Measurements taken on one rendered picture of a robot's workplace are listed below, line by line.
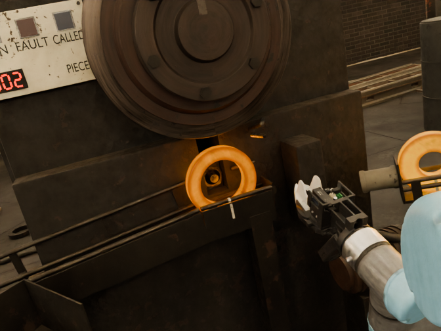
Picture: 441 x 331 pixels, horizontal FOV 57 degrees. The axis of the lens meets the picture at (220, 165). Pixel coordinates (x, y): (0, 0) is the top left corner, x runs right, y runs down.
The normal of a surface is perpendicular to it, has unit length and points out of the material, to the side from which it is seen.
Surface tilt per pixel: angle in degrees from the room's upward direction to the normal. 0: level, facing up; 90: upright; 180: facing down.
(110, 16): 90
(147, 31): 90
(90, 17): 90
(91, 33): 90
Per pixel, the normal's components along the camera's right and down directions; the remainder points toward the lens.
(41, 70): 0.31, 0.24
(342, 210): -0.93, 0.26
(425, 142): -0.28, 0.35
